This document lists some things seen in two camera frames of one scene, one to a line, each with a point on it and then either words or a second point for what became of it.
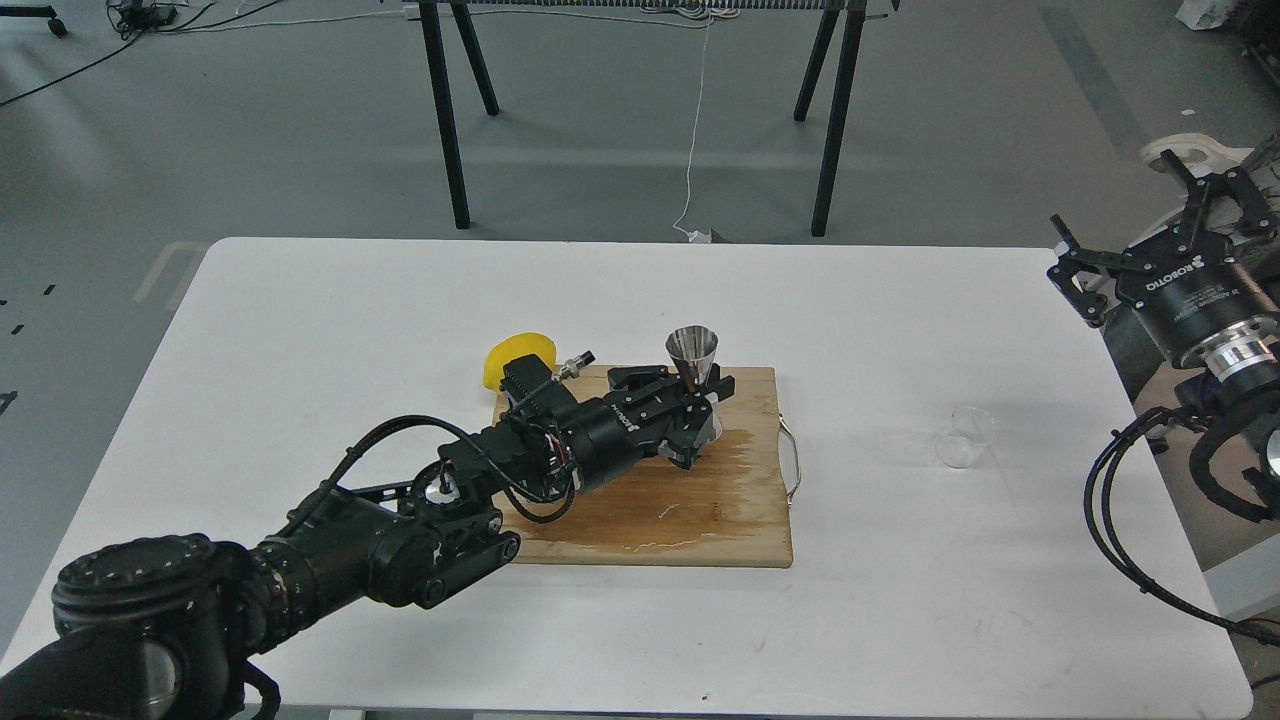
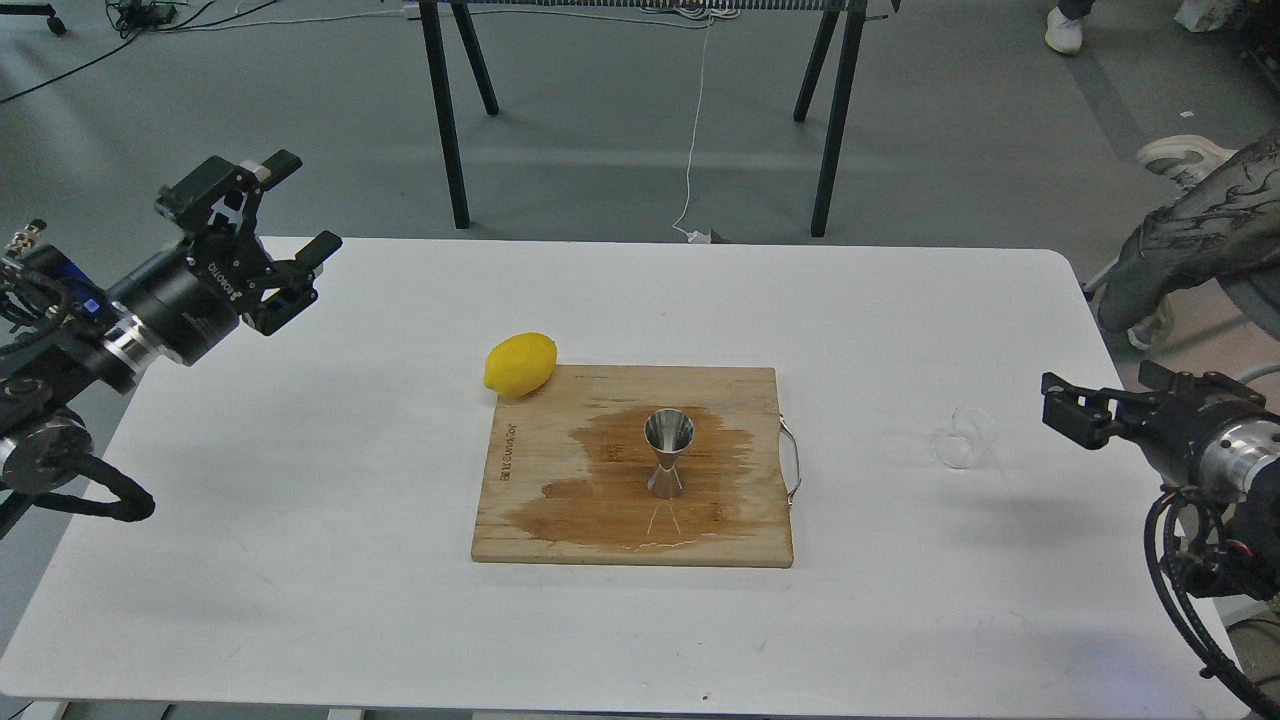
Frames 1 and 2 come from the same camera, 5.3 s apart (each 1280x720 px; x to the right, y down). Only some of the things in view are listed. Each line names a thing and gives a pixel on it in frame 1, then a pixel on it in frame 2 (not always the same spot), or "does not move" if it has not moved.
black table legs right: [850, 44] does not move
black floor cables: [134, 18] does not move
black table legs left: [431, 18] does not move
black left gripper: [611, 434] → [187, 304]
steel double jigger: [693, 348] → [668, 431]
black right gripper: [1186, 282] → [1173, 429]
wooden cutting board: [730, 508] does not move
